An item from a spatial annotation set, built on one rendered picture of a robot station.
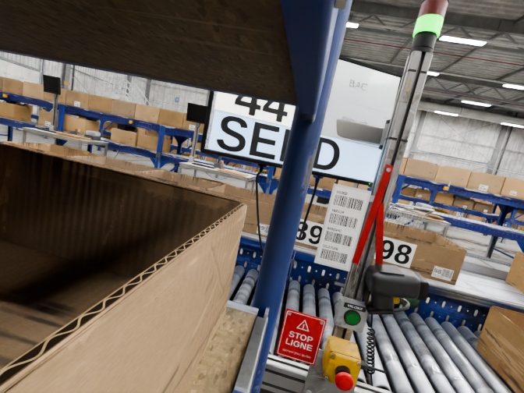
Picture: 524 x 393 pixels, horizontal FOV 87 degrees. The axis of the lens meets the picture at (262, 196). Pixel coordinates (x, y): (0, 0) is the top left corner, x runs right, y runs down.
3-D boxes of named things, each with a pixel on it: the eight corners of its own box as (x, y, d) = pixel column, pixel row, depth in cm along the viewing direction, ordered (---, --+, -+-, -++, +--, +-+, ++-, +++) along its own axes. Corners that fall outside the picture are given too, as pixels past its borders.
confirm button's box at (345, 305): (334, 327, 65) (341, 300, 64) (332, 319, 68) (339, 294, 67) (362, 335, 64) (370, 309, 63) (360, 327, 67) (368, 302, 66)
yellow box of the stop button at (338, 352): (323, 385, 61) (331, 357, 60) (321, 358, 70) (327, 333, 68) (390, 407, 59) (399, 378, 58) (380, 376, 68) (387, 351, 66)
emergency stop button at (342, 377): (332, 390, 59) (337, 373, 58) (331, 374, 63) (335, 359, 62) (352, 396, 58) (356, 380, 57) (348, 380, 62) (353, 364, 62)
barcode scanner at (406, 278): (425, 326, 58) (432, 279, 57) (366, 317, 60) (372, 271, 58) (413, 309, 65) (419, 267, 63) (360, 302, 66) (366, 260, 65)
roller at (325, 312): (322, 387, 74) (326, 371, 73) (316, 295, 125) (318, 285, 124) (340, 393, 73) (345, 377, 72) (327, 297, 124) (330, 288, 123)
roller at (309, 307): (323, 374, 73) (310, 387, 74) (316, 287, 124) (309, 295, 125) (308, 362, 74) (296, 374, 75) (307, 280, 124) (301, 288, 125)
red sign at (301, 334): (275, 354, 70) (286, 309, 68) (276, 352, 71) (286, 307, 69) (338, 373, 68) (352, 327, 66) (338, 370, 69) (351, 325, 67)
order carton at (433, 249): (363, 263, 124) (373, 228, 121) (353, 244, 153) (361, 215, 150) (455, 287, 119) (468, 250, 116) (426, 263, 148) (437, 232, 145)
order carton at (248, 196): (200, 222, 135) (206, 189, 132) (219, 211, 163) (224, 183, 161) (278, 242, 129) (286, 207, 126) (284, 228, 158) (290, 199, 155)
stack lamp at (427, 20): (418, 28, 56) (426, -4, 55) (408, 38, 61) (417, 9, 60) (444, 32, 56) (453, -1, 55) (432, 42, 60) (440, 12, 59)
